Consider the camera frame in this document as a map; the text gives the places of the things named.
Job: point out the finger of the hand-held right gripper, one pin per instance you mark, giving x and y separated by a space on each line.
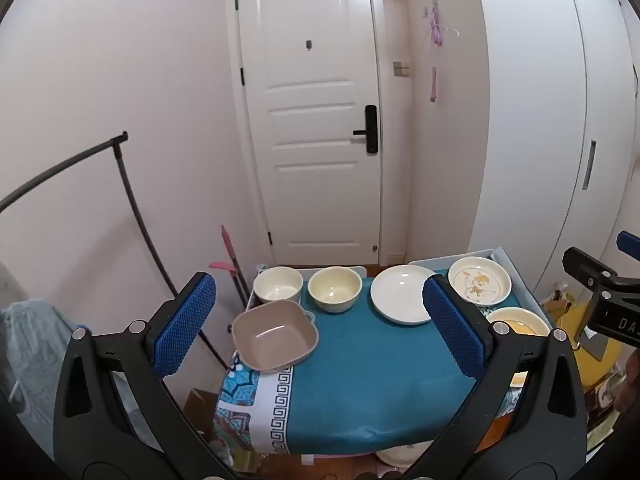
629 244
582 262

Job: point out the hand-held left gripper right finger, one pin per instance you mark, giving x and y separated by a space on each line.
452 325

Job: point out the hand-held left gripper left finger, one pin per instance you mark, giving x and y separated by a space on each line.
185 325

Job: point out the gold-print white plate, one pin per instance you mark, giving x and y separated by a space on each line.
480 280

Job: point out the plain white plate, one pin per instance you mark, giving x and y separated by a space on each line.
400 292

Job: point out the yellow rimmed plate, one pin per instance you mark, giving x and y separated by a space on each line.
520 322

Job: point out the beige square plastic basin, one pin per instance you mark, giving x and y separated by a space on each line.
272 337

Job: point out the white straight-sided bowl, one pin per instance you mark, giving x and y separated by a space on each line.
277 285

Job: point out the cream round bowl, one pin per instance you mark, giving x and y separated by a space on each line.
334 287

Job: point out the person's right hand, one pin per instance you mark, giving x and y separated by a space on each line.
625 394

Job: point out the grey flat panel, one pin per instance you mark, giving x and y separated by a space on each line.
596 346

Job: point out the brown paper bag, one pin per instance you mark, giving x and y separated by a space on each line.
555 305

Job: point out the yellow stool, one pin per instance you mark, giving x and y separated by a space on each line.
595 372

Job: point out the brown cardboard box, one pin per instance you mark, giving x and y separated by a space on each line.
200 410

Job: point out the teal patterned tablecloth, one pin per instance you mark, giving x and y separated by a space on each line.
370 370

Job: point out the dark metal clothes rack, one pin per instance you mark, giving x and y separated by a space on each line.
132 200

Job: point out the light blue cloth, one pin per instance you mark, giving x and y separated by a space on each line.
30 350

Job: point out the white wardrobe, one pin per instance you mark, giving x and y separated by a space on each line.
540 110

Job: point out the white panelled door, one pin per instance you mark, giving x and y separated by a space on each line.
310 160

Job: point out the wall light switch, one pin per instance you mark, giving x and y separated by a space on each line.
400 68

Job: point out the purple wall ornament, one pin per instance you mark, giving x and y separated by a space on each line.
435 35

